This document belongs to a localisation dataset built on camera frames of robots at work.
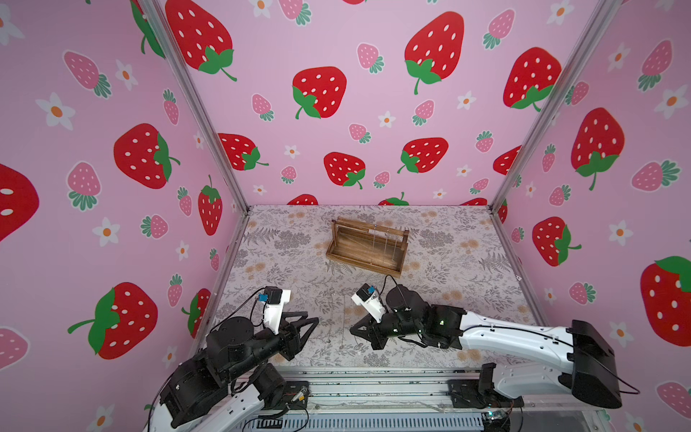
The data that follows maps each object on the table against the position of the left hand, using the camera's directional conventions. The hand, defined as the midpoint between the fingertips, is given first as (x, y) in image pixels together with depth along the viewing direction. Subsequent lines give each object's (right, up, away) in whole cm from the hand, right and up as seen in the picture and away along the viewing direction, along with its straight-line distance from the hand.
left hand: (315, 318), depth 61 cm
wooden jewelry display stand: (+17, +14, +43) cm, 49 cm away
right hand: (+9, -5, +8) cm, 13 cm away
